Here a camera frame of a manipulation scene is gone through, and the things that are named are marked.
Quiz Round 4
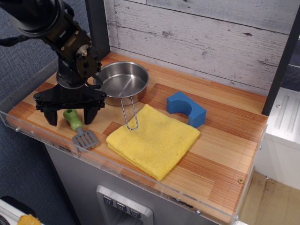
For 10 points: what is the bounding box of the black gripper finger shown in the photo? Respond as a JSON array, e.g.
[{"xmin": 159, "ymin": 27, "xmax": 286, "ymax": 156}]
[
  {"xmin": 83, "ymin": 107, "xmax": 99, "ymax": 125},
  {"xmin": 44, "ymin": 111, "xmax": 58, "ymax": 127}
]

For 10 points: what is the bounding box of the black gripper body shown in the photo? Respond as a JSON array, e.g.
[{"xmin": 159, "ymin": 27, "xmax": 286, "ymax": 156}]
[{"xmin": 34, "ymin": 59, "xmax": 107, "ymax": 113}]

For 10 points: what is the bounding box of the green handled grey toy spatula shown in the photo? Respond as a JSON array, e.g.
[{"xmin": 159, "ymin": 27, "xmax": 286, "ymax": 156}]
[{"xmin": 63, "ymin": 109, "xmax": 98, "ymax": 149}]

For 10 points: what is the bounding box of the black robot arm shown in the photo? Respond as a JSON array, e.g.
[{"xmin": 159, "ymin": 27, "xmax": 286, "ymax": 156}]
[{"xmin": 0, "ymin": 0, "xmax": 107, "ymax": 126}]

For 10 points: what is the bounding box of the grey toy cabinet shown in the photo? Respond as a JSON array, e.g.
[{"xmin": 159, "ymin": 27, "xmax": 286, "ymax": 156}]
[{"xmin": 46, "ymin": 145, "xmax": 214, "ymax": 225}]

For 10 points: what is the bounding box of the yellow folded cloth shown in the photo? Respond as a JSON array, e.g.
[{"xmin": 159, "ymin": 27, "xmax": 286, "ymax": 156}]
[{"xmin": 106, "ymin": 104, "xmax": 200, "ymax": 181}]

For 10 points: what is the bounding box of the blue arch shaped block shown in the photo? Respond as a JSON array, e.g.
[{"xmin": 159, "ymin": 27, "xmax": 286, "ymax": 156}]
[{"xmin": 166, "ymin": 91, "xmax": 207, "ymax": 128}]

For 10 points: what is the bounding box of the silver dispenser button panel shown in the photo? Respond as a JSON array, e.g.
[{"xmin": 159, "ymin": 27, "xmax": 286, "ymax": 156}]
[{"xmin": 96, "ymin": 185, "xmax": 154, "ymax": 225}]

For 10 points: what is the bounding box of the clear acrylic table guard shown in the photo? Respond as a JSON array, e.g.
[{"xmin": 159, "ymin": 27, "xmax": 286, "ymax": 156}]
[{"xmin": 7, "ymin": 49, "xmax": 267, "ymax": 225}]

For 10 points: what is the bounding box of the white side unit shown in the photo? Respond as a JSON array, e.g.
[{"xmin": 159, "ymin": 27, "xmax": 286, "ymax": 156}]
[{"xmin": 255, "ymin": 88, "xmax": 300, "ymax": 189}]

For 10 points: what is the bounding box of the stainless steel pot wire handle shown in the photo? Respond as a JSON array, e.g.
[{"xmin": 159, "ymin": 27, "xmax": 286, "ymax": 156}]
[{"xmin": 93, "ymin": 61, "xmax": 150, "ymax": 130}]

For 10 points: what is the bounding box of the dark right vertical post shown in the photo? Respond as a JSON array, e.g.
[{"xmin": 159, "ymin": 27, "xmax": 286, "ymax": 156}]
[{"xmin": 262, "ymin": 4, "xmax": 300, "ymax": 116}]

